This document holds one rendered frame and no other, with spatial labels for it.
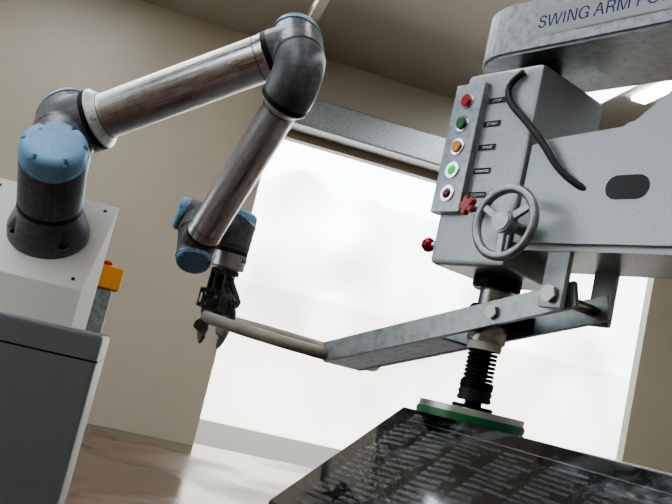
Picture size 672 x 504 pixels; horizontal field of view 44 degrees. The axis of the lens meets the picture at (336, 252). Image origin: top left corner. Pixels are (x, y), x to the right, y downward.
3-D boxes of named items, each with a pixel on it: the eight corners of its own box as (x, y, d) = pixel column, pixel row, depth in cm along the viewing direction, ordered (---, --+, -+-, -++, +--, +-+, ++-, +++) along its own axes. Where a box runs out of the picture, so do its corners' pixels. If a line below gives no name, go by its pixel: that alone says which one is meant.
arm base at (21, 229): (-9, 243, 194) (-9, 210, 188) (28, 198, 209) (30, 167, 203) (69, 268, 195) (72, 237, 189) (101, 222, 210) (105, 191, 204)
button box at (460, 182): (466, 215, 170) (493, 86, 175) (457, 211, 169) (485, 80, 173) (438, 215, 177) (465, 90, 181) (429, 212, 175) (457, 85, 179)
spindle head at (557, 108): (638, 314, 159) (676, 94, 165) (572, 285, 145) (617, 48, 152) (491, 300, 187) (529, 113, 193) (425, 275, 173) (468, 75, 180)
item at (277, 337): (416, 384, 215) (419, 372, 216) (266, 346, 185) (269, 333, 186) (306, 346, 254) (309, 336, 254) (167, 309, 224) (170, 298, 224)
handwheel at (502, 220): (557, 274, 153) (572, 197, 155) (524, 260, 147) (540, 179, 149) (493, 271, 165) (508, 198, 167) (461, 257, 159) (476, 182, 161)
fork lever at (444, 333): (622, 325, 159) (620, 300, 161) (564, 302, 147) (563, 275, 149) (370, 374, 208) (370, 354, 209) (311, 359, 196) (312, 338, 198)
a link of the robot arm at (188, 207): (180, 214, 215) (225, 227, 219) (182, 187, 224) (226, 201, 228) (168, 240, 220) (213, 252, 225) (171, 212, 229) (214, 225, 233)
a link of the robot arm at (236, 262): (225, 253, 234) (254, 260, 230) (220, 269, 234) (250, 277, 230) (209, 247, 226) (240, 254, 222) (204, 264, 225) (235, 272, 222)
